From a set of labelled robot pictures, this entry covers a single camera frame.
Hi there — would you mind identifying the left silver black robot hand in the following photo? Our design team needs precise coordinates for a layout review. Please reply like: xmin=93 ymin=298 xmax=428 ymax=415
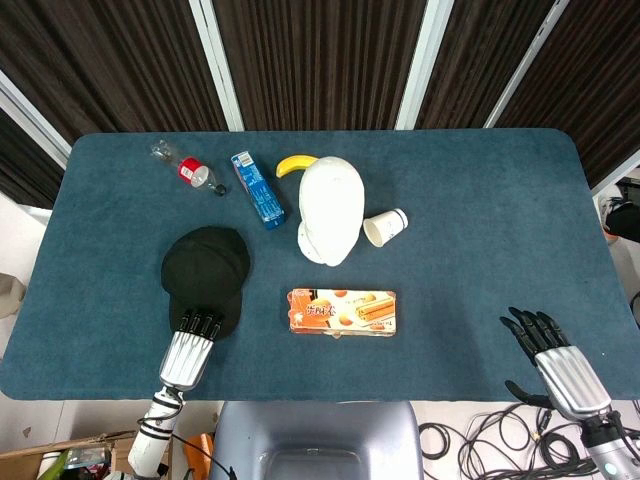
xmin=158 ymin=308 xmax=226 ymax=392

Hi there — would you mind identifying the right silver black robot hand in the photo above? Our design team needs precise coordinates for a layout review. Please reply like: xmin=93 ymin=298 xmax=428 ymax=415
xmin=500 ymin=306 xmax=613 ymax=421

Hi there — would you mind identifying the black baseball cap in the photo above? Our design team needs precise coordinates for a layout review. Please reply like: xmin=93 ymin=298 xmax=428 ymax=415
xmin=160 ymin=226 xmax=252 ymax=337

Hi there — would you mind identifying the white foam mannequin head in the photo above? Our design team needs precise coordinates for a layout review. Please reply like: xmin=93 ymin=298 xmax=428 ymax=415
xmin=297 ymin=155 xmax=365 ymax=267

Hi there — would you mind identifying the orange plastic bag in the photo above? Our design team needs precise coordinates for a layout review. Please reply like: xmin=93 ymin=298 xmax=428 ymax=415
xmin=183 ymin=433 xmax=215 ymax=476

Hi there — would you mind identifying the grey robot torso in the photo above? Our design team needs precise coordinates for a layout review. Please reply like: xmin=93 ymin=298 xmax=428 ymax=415
xmin=209 ymin=400 xmax=425 ymax=480

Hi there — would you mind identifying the orange wafer roll box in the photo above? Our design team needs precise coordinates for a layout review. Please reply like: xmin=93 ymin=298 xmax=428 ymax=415
xmin=286 ymin=288 xmax=400 ymax=337

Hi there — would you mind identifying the blue felt table mat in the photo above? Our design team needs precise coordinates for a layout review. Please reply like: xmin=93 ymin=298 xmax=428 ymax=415
xmin=0 ymin=128 xmax=640 ymax=403

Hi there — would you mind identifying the blue snack box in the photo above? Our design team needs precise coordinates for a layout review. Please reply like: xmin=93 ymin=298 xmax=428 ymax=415
xmin=230 ymin=151 xmax=287 ymax=232

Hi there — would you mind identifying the beige cloth bundle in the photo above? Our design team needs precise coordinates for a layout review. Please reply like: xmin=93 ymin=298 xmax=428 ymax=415
xmin=0 ymin=272 xmax=26 ymax=319

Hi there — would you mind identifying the clear plastic bottle red label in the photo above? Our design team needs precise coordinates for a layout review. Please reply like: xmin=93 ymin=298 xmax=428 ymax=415
xmin=150 ymin=139 xmax=227 ymax=197

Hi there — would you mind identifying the yellow banana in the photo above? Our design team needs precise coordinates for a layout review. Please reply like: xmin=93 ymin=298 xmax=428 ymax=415
xmin=276 ymin=154 xmax=319 ymax=178

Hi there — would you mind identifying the white paper cup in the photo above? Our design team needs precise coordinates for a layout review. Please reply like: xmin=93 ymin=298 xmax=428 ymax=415
xmin=362 ymin=207 xmax=409 ymax=248

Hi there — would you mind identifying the dark brown curtain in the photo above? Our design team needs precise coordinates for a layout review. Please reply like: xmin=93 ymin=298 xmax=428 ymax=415
xmin=0 ymin=0 xmax=229 ymax=146
xmin=213 ymin=0 xmax=427 ymax=132
xmin=499 ymin=0 xmax=640 ymax=189
xmin=0 ymin=107 xmax=66 ymax=209
xmin=417 ymin=0 xmax=556 ymax=130

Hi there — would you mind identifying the thin black cable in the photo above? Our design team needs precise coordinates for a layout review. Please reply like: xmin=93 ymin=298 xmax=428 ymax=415
xmin=171 ymin=433 xmax=237 ymax=479

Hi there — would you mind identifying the black floor cable bundle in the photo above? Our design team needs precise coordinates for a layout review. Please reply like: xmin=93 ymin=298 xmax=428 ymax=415
xmin=418 ymin=402 xmax=604 ymax=480

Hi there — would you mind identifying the black equipment with cables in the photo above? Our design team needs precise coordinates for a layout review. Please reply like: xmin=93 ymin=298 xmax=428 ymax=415
xmin=596 ymin=177 xmax=640 ymax=246

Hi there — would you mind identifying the white window frame bar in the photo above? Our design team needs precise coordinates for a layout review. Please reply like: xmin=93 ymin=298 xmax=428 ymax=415
xmin=394 ymin=0 xmax=454 ymax=131
xmin=483 ymin=0 xmax=571 ymax=129
xmin=0 ymin=69 xmax=72 ymax=169
xmin=188 ymin=0 xmax=245 ymax=132

